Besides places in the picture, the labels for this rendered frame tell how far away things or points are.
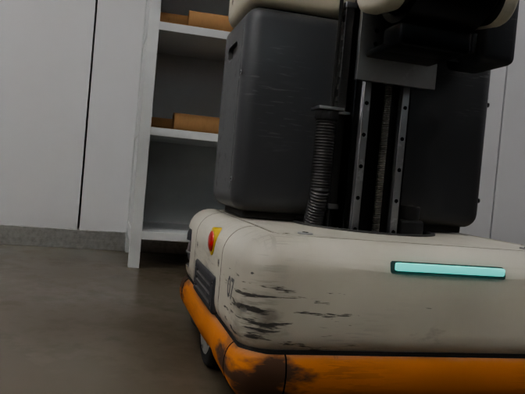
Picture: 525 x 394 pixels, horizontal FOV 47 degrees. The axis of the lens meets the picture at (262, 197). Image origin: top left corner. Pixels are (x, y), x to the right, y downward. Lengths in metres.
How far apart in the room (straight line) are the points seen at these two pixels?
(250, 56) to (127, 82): 1.57
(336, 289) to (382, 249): 0.10
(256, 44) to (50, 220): 1.70
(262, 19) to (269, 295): 0.57
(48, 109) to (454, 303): 2.07
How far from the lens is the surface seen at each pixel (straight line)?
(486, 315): 0.99
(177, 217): 2.70
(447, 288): 0.95
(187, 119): 2.39
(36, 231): 2.71
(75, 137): 2.69
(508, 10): 1.08
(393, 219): 1.20
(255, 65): 1.18
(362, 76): 1.14
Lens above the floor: 0.36
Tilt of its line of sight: 2 degrees down
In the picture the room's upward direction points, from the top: 5 degrees clockwise
